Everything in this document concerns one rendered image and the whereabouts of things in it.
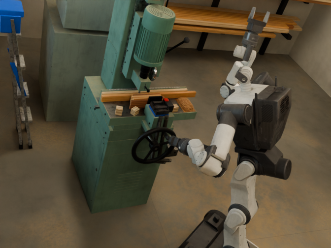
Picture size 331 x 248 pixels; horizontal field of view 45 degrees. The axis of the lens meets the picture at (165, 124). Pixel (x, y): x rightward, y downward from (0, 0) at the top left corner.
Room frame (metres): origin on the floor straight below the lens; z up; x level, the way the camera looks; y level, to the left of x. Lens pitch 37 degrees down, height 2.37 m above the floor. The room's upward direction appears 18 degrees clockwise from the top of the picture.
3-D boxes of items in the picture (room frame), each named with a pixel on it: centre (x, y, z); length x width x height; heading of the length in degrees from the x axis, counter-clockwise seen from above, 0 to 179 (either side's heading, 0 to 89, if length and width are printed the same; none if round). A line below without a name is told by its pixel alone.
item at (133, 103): (2.05, 0.14, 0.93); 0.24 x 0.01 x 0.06; 126
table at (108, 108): (2.05, 0.11, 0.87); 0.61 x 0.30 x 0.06; 126
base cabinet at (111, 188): (2.20, 0.29, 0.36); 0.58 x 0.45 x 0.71; 36
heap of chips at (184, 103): (2.21, -0.08, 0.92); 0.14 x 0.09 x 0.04; 36
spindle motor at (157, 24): (2.10, 0.22, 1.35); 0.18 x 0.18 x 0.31
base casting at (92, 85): (2.20, 0.29, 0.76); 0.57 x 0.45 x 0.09; 36
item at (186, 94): (2.16, 0.15, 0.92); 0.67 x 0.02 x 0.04; 126
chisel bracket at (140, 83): (2.12, 0.23, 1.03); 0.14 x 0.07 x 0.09; 36
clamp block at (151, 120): (1.98, 0.06, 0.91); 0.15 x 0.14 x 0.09; 126
